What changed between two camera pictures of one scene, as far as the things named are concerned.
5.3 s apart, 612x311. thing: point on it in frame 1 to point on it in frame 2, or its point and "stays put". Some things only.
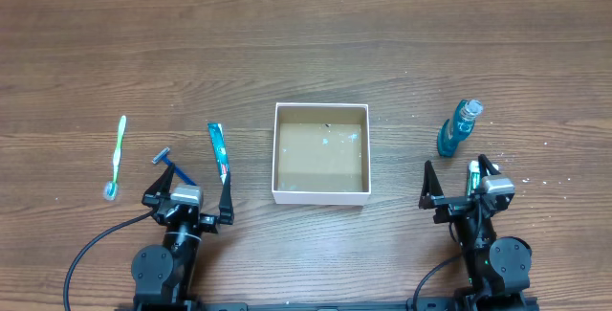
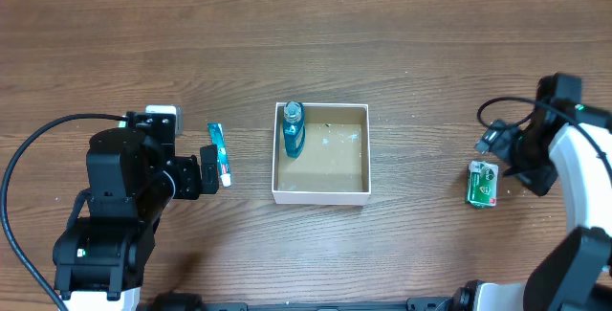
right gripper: [461, 204] to [518, 149]
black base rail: [276, 305] stays put
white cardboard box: [321, 154] stays put
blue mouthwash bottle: [462, 125] to [294, 128]
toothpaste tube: [220, 149] stays put
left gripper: [179, 212] to [189, 175]
